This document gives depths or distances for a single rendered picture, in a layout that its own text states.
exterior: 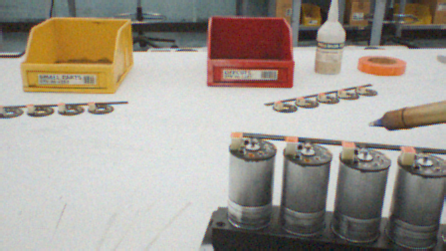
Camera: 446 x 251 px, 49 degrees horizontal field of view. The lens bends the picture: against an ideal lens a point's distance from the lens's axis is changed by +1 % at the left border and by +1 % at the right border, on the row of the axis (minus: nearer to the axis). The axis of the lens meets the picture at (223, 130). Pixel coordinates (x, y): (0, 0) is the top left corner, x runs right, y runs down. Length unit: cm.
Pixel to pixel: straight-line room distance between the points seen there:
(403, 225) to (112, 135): 26
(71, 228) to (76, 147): 12
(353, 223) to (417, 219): 3
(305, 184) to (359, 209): 3
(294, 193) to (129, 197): 13
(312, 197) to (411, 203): 5
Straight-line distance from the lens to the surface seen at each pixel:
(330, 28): 62
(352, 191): 25
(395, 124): 20
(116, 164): 38
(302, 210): 25
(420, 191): 25
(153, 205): 32
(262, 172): 24
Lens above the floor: 92
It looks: 23 degrees down
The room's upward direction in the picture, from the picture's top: 1 degrees clockwise
